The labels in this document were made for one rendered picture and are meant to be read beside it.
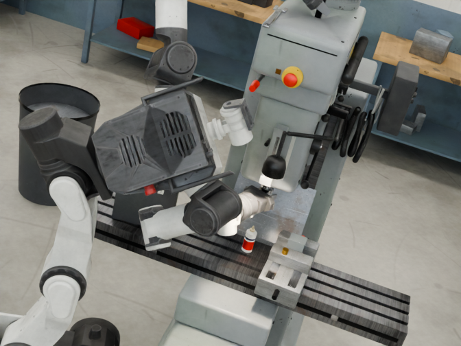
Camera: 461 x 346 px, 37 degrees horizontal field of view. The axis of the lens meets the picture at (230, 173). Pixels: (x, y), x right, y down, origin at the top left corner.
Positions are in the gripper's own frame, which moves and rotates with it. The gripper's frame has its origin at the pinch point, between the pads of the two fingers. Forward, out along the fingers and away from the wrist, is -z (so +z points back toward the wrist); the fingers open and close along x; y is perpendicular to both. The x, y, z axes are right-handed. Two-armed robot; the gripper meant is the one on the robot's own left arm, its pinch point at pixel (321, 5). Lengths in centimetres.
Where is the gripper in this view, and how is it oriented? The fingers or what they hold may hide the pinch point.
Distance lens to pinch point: 220.5
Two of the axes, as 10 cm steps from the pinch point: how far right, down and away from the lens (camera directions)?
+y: 6.9, -6.7, -2.8
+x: 1.5, 5.1, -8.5
